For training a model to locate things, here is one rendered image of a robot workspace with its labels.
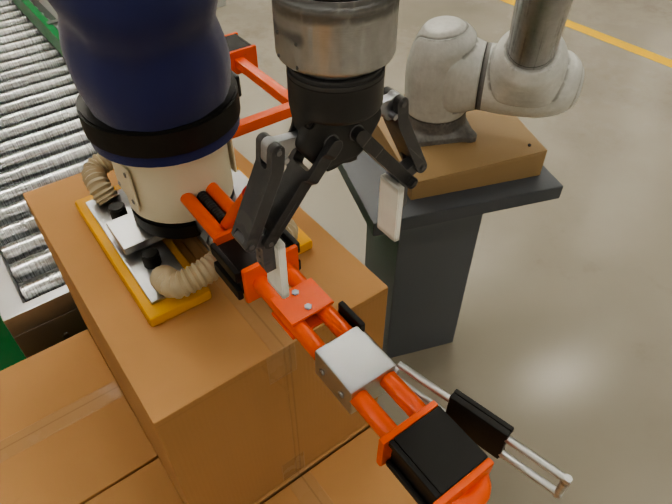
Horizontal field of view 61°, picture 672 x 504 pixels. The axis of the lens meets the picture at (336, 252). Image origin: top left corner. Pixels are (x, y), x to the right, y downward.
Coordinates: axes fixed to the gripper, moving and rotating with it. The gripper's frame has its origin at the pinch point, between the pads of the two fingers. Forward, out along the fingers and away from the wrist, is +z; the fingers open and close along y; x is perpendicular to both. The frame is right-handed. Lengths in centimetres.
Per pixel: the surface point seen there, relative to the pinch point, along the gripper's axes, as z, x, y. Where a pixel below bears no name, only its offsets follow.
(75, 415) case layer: 67, -48, 32
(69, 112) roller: 67, -172, -4
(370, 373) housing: 12.8, 6.8, 0.3
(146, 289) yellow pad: 24.5, -30.7, 13.5
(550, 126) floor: 122, -114, -221
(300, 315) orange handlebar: 12.8, -4.4, 2.1
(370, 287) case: 27.2, -13.1, -16.0
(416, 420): 12.0, 14.2, 0.3
